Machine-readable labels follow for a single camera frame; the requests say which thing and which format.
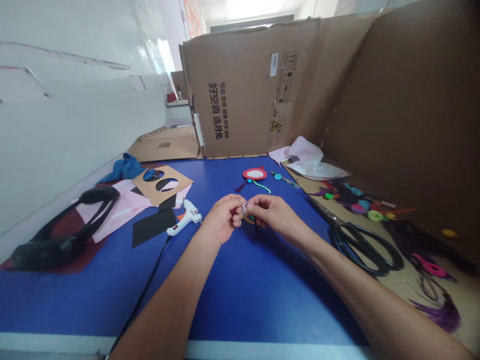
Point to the person's right hand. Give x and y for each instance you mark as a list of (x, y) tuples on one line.
[(279, 215)]

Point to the person's left hand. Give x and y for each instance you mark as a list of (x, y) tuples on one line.
[(217, 221)]

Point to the white hot glue gun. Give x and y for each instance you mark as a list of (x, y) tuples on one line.
[(185, 219)]

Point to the teal pom-pom stick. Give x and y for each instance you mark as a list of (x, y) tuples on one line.
[(277, 175)]

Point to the dark red tassel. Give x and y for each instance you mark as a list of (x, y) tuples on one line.
[(243, 186)]

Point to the small black paper piece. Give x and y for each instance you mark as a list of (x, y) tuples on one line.
[(168, 203)]

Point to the cardboard template with round cutouts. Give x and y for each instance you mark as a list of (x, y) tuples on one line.
[(176, 179)]

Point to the large black paper piece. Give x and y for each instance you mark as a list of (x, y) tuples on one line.
[(150, 228)]

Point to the blue foam mat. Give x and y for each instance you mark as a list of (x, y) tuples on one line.
[(247, 285)]

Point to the large black scissors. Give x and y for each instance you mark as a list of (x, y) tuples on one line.
[(360, 240)]

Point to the pile of colourful pom-poms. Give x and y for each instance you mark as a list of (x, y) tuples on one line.
[(365, 206)]

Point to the flat cardboard box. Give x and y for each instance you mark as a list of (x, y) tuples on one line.
[(168, 146)]

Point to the pink paper sheet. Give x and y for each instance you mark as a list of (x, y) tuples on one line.
[(122, 208)]

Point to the blue cloth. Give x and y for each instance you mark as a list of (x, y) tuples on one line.
[(125, 167)]

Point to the large printed cardboard box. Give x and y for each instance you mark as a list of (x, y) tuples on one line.
[(247, 93)]

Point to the black headset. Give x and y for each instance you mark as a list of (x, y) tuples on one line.
[(62, 234)]

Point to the bundle of purple black strands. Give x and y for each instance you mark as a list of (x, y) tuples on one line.
[(435, 262)]

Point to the small yellow object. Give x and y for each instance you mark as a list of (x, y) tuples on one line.
[(451, 234)]

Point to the plain cardboard wall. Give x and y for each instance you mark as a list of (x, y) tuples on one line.
[(412, 112)]

